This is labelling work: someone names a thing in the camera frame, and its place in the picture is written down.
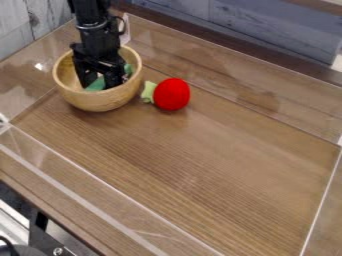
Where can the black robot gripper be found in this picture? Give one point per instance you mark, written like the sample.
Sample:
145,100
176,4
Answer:
97,52

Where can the green rectangular block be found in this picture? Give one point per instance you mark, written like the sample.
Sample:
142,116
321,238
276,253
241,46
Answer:
98,85

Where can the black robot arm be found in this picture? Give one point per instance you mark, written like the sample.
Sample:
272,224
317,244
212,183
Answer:
93,10

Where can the light wooden bowl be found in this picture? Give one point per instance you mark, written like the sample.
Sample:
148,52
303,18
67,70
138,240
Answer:
105,100

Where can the red knitted strawberry toy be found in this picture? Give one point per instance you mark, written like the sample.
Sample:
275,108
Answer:
169,95

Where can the clear acrylic corner bracket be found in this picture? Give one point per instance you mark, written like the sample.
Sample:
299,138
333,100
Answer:
125,29

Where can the black table frame bracket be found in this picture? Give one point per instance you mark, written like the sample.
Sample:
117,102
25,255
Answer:
53,239

